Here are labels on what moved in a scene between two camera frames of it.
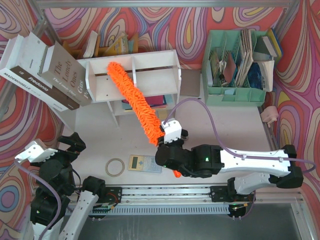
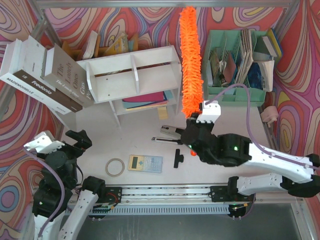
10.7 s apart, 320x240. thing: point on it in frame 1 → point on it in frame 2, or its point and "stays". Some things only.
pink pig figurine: x=270 y=114 stays
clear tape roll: x=113 y=175 stays
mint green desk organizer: x=234 y=68 stays
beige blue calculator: x=144 y=163 stays
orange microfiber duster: x=142 y=105 → x=193 y=84
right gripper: x=164 y=155 → x=196 y=125
